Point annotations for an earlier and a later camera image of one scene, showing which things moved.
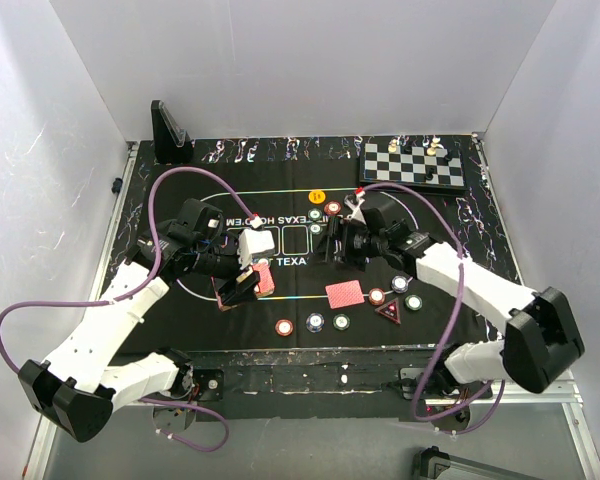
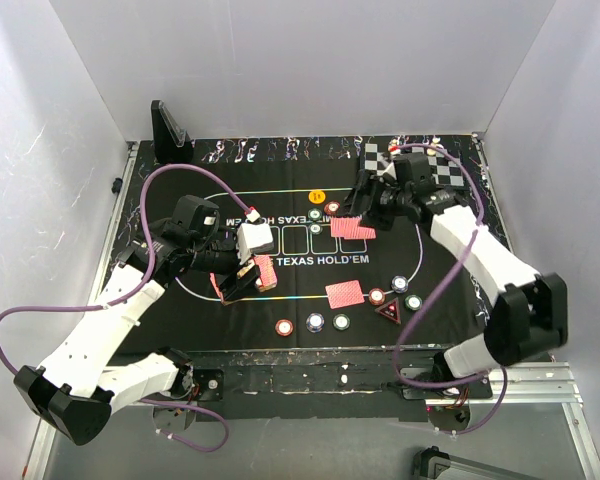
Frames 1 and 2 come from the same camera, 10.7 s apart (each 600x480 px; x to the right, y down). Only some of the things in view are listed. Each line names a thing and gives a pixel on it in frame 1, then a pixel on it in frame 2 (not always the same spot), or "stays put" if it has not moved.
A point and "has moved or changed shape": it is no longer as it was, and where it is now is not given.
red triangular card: (390, 309) stays put
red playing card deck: (265, 287) has moved or changed shape
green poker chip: (413, 302) stays put
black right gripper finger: (332, 247) to (358, 202)
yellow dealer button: (316, 197) stays put
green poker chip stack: (315, 214) stays put
